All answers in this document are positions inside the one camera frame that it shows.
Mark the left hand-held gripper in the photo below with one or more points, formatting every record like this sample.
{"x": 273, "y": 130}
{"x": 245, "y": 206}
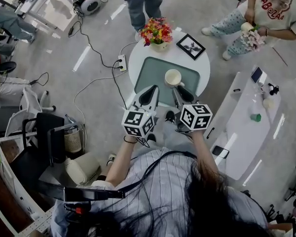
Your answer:
{"x": 138, "y": 122}

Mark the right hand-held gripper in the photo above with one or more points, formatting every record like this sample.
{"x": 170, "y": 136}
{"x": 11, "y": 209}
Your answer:
{"x": 196, "y": 117}

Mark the white mug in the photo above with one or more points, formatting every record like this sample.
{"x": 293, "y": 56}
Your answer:
{"x": 173, "y": 78}

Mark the green-grey tray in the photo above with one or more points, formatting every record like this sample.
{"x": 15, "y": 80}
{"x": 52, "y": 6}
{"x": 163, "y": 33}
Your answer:
{"x": 153, "y": 70}

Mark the person's left forearm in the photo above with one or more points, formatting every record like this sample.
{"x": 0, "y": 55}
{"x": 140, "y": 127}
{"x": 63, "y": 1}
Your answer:
{"x": 121, "y": 162}

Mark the person's right forearm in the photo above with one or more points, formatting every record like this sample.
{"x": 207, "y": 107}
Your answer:
{"x": 203, "y": 149}

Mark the small green cup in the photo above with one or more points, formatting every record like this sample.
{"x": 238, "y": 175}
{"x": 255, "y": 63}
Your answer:
{"x": 256, "y": 117}

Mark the person's right black shoe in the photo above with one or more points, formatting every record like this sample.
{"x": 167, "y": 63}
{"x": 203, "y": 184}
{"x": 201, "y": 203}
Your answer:
{"x": 169, "y": 116}

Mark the person's black shoe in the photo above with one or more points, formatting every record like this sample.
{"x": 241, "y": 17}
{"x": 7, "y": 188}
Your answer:
{"x": 151, "y": 137}
{"x": 169, "y": 116}

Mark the round white side table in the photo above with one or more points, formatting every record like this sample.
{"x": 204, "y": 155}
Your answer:
{"x": 202, "y": 65}

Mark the person's left black shoe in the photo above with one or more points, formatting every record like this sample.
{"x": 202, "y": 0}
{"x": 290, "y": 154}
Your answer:
{"x": 151, "y": 137}

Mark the person's light jeans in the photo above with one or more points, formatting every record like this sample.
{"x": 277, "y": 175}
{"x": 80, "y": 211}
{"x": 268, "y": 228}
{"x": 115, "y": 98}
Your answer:
{"x": 175, "y": 137}

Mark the white power strip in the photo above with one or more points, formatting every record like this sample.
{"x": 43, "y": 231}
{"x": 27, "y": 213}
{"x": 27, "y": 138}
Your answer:
{"x": 122, "y": 62}

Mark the black wrist band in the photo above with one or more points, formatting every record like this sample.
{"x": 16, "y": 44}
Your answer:
{"x": 128, "y": 142}

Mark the black smartphone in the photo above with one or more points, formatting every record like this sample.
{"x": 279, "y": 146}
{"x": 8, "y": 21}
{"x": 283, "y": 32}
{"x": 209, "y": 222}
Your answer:
{"x": 220, "y": 152}

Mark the colourful flowers in white pot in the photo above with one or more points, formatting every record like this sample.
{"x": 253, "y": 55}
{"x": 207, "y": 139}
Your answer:
{"x": 155, "y": 32}

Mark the white marble cabinet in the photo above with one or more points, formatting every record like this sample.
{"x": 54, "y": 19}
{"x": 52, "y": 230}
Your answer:
{"x": 244, "y": 142}

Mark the small dark-screen device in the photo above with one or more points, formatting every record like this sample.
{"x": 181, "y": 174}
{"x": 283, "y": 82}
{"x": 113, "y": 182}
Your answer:
{"x": 256, "y": 74}

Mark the person's striped shirt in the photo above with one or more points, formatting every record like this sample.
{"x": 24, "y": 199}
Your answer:
{"x": 162, "y": 176}

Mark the small cream jar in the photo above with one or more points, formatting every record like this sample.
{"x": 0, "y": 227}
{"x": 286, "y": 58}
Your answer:
{"x": 268, "y": 104}

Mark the wicker basket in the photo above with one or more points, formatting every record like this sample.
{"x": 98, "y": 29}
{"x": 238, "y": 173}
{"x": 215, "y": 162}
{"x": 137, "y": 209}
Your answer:
{"x": 72, "y": 141}

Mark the small black gadget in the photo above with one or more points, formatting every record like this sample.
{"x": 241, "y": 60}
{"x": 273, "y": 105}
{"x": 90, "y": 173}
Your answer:
{"x": 273, "y": 90}

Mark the pink flower bouquet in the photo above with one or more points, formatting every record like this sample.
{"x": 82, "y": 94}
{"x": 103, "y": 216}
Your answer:
{"x": 252, "y": 39}

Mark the beige trash bin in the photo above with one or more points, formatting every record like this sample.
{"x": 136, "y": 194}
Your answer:
{"x": 84, "y": 165}

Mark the black office chair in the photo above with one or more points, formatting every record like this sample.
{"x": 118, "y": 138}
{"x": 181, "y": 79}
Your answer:
{"x": 49, "y": 137}

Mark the white round floor device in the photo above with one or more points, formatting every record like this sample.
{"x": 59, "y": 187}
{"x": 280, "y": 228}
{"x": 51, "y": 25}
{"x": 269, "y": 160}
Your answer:
{"x": 90, "y": 4}

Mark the white mesh chair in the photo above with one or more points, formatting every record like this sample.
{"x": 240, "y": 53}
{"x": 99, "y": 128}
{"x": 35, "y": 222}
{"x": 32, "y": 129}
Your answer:
{"x": 27, "y": 102}

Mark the black device with red button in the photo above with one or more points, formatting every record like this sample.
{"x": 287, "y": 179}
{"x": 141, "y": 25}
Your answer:
{"x": 79, "y": 210}

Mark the white curved desk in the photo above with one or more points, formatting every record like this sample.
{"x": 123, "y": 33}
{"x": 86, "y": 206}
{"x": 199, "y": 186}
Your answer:
{"x": 10, "y": 179}

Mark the black picture frame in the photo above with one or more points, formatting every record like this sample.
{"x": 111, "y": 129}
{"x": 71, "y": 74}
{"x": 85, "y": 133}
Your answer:
{"x": 190, "y": 47}

